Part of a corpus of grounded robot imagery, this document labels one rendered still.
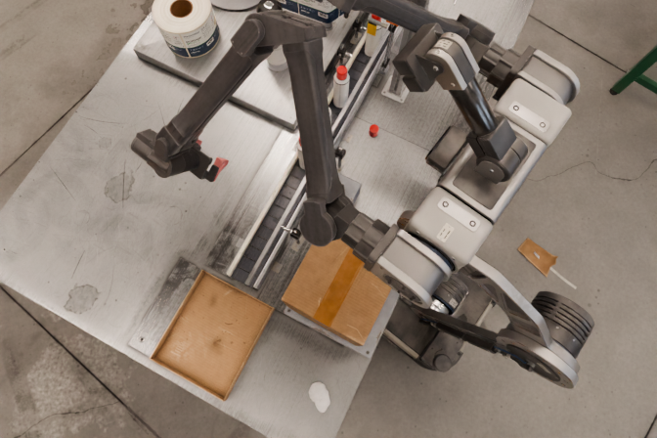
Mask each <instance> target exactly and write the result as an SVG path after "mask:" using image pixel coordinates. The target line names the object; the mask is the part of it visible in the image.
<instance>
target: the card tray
mask: <svg viewBox="0 0 657 438"><path fill-rule="evenodd" d="M274 311H275V308H274V307H271V306H270V305H268V304H266V303H264V302H262V301H260V300H258V299H257V298H255V297H253V296H251V295H249V294H247V293H245V292H243V291H242V290H240V289H238V288H236V287H234V286H232V285H230V284H228V283H226V282H224V281H222V280H220V279H218V278H216V277H215V276H213V275H211V274H209V273H207V272H205V271H204V270H201V271H200V273H199V275H198V276H197V279H196V280H195V282H194V284H193V285H192V287H191V289H190V290H189V292H188V294H187V295H186V297H185V299H184V300H183V302H182V304H181V306H180V307H179V309H178V311H177V312H176V314H175V316H174V317H173V319H172V321H171V322H170V324H169V326H168V327H167V329H166V331H165V332H164V334H163V336H162V338H161V339H160V341H159V342H158V344H157V345H156V347H155V349H154V351H153V352H152V354H151V356H150V357H149V359H150V360H152V361H154V362H155V363H157V364H159V365H161V366H162V367H164V368H166V369H168V370H169V371H171V372H173V373H175V374H177V375H179V376H180V377H182V378H184V379H186V380H187V381H188V382H190V383H192V384H193V385H195V386H197V387H198V388H200V389H202V390H204V391H205V392H207V393H209V394H211V395H212V396H214V397H216V398H218V399H219V400H221V401H223V402H225V401H226V400H227V399H228V397H229V395H230V393H231V391H232V389H233V387H234V386H235V384H236V382H237V380H238V378H239V376H240V374H241V372H242V370H243V368H244V366H245V364H246V362H247V360H248V358H249V357H250V355H251V353H252V351H253V349H254V347H255V345H256V343H257V341H258V340H259V338H260V336H261V334H262V332H263V330H264V328H265V327H266V326H267V324H268V322H269V320H270V318H271V316H272V314H273V312H274Z"/></svg>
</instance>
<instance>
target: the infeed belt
mask: <svg viewBox="0 0 657 438"><path fill-rule="evenodd" d="M388 38H389V35H388V36H387V38H386V40H385V42H384V44H383V45H382V47H381V49H380V51H379V53H378V54H377V56H376V58H375V60H374V62H373V63H372V66H371V68H370V70H369V71H368V73H367V75H366V77H365V78H364V80H363V82H362V84H361V86H360V87H359V89H358V91H357V93H356V95H355V96H354V98H353V100H352V102H351V104H350V105H349V107H348V109H347V111H346V113H344V115H343V117H342V119H341V121H340V122H339V124H338V126H337V128H336V130H335V131H334V133H333V135H332V138H333V140H334V139H335V138H336V136H337V134H338V132H339V130H340V129H341V127H342V125H343V123H344V121H345V120H346V118H347V116H348V114H349V112H350V111H351V109H352V108H353V106H354V104H355V103H356V101H357V99H358V97H359V95H360V94H361V92H362V90H363V88H364V86H365V85H366V83H367V81H368V79H369V77H370V76H371V74H372V71H373V69H374V68H375V66H376V64H377V62H378V60H379V59H380V57H381V55H382V53H383V51H384V49H385V48H386V46H387V43H388ZM365 45H366V41H365V43H364V45H363V47H362V48H361V50H360V52H359V54H358V55H357V57H356V59H355V61H354V62H353V64H352V65H351V67H350V68H349V70H348V74H349V75H350V81H349V93H348V98H349V97H350V95H351V93H352V91H353V89H354V88H355V86H356V84H357V82H358V81H359V79H360V77H361V75H362V73H363V72H364V70H365V68H366V66H367V64H368V63H369V61H370V59H371V58H370V57H368V56H366V54H365ZM328 107H329V108H330V109H331V128H332V126H333V124H334V122H335V121H336V120H337V118H338V116H339V114H340V113H341V111H342V109H339V108H337V107H336V106H335V105H334V104H333V98H332V100H331V102H330V103H329V105H328ZM305 175H306V174H305V170H303V169H302V168H301V167H300V165H299V159H297V161H296V162H295V164H294V166H293V168H292V169H291V171H290V173H289V175H288V176H287V178H286V180H285V182H284V184H283V186H282V188H281V189H280V191H279V193H278V195H277V196H276V198H275V200H274V202H273V203H272V205H271V207H270V208H269V210H268V212H267V214H266V215H265V217H264V219H263V221H262V222H261V224H260V226H259V228H258V229H257V231H256V233H255V235H254V236H253V238H252V240H251V242H250V243H249V245H248V247H247V249H246V250H245V252H244V254H243V256H242V257H241V260H240V262H239V263H238V265H237V267H236V269H235V270H234V272H233V274H232V276H231V277H232V278H234V279H236V280H238V281H240V282H241V283H243V284H244V283H245V281H246V280H247V278H248V276H249V274H250V273H251V271H252V269H253V267H254V265H255V264H256V262H257V260H258V258H259V257H260V255H261V253H262V251H263V249H264V248H265V246H266V244H267V242H268V240H269V239H270V237H271V235H272V234H273V233H274V231H275V229H276V227H277V225H278V224H279V222H280V220H281V218H282V217H283V215H284V213H285V210H286V209H287V207H288V205H289V203H290V201H291V200H292V198H293V196H294V194H295V193H296V191H297V189H298V187H299V185H300V184H301V182H302V180H303V178H304V177H305ZM305 193H306V184H305V186H304V188H303V189H302V191H301V193H300V195H299V197H298V198H297V200H296V202H295V204H294V206H293V207H292V209H291V210H290V212H289V214H288V215H287V217H286V219H285V222H284V223H283V226H285V227H286V226H287V224H288V222H289V220H290V219H291V217H292V215H293V213H294V211H295V210H296V208H297V206H298V204H299V202H300V201H301V200H302V198H303V196H304V194H305ZM283 232H284V230H283V229H280V231H279V232H278V234H277V236H276V238H275V239H274V241H273V243H272V245H271V247H270V248H269V250H268V252H267V254H266V256H265V257H264V259H263V261H262V263H261V265H260V266H259V268H258V270H257V272H256V274H255V275H254V277H253V279H252V281H251V283H250V284H249V286H250V287H253V286H254V284H255V283H256V281H257V279H258V277H259V275H260V274H261V272H262V270H263V268H264V266H265V265H266V263H267V261H268V259H269V257H270V256H271V254H272V252H273V250H274V248H275V247H276V245H277V243H278V241H279V239H280V237H281V236H282V234H283Z"/></svg>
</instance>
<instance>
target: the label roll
mask: <svg viewBox="0 0 657 438"><path fill-rule="evenodd" d="M152 14H153V19H154V21H155V23H156V25H157V27H158V29H159V31H160V33H161V34H162V36H163V38H164V40H165V42H166V44H167V46H168V47H169V49H170V50H171V51H172V52H173V53H174V54H176V55H178V56H180V57H183V58H197V57H201V56H203V55H205V54H207V53H209V52H210V51H211V50H212V49H213V48H214V47H215V46H216V44H217V43H218V40H219V37H220V29H219V26H218V23H217V20H216V18H215V15H214V12H213V9H212V6H211V3H210V0H154V2H153V8H152Z"/></svg>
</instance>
